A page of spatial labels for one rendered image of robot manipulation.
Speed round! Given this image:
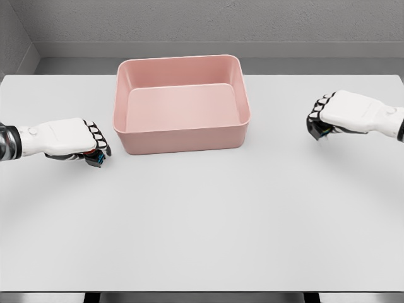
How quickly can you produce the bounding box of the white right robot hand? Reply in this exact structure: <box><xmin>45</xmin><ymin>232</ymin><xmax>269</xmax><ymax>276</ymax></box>
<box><xmin>305</xmin><ymin>90</ymin><xmax>381</xmax><ymax>141</ymax></box>

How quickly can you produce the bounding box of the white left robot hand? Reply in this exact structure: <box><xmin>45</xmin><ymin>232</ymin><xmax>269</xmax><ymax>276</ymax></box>
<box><xmin>40</xmin><ymin>117</ymin><xmax>112</xmax><ymax>164</ymax></box>

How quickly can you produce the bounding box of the pink rectangular plastic basket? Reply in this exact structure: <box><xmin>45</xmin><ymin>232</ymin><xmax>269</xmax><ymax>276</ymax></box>
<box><xmin>112</xmin><ymin>54</ymin><xmax>252</xmax><ymax>156</ymax></box>

